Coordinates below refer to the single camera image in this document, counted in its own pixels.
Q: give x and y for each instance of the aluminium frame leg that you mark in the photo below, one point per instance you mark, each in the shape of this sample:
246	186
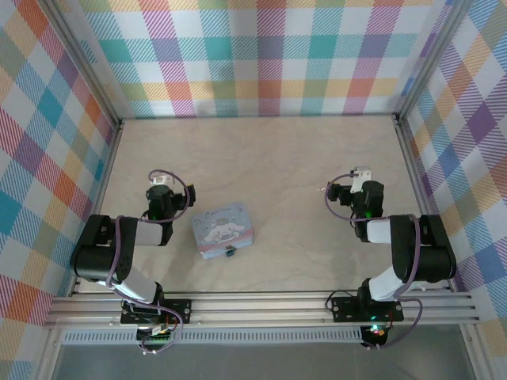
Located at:
471	356
49	356

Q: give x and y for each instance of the blue cartoon tin box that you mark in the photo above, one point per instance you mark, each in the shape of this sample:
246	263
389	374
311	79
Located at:
222	229

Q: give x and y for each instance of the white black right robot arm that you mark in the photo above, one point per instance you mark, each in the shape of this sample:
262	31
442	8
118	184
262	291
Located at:
431	253

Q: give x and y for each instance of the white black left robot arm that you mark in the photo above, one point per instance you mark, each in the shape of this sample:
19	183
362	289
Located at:
95	253

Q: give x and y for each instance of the aluminium frame post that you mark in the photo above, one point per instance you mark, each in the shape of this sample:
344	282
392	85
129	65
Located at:
87	63
431	59

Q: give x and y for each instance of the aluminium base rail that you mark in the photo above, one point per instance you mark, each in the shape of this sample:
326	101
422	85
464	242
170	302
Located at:
257	308

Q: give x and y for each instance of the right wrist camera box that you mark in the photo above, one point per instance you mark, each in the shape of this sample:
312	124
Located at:
361	176

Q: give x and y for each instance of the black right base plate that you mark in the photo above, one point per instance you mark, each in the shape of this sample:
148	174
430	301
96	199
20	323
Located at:
344	308

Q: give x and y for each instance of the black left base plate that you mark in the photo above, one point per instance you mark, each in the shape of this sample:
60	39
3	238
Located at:
178	310

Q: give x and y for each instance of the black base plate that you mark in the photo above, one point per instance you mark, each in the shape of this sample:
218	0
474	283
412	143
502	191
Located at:
178	310
344	308

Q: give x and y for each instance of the aluminium table side rail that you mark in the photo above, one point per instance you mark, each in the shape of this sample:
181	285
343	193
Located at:
422	198
99	198

